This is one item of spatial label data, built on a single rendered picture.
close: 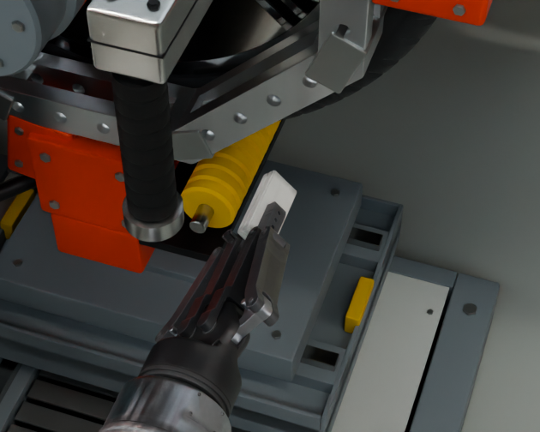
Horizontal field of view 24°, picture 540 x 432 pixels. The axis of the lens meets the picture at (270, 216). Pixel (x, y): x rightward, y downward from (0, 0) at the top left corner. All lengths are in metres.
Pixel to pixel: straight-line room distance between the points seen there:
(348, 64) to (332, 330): 0.63
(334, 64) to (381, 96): 1.07
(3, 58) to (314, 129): 1.13
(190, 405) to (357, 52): 0.32
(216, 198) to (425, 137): 0.86
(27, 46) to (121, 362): 0.69
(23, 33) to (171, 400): 0.28
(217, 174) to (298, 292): 0.34
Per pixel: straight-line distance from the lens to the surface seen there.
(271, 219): 1.03
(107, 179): 1.23
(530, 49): 2.22
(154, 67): 0.78
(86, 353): 1.56
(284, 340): 1.48
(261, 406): 1.51
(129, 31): 0.77
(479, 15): 0.96
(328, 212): 1.61
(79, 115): 1.19
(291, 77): 1.06
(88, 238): 1.32
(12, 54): 0.95
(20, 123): 1.24
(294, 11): 1.15
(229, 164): 1.24
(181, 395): 0.90
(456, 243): 1.89
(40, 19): 0.92
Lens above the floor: 1.44
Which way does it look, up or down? 49 degrees down
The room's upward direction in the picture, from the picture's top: straight up
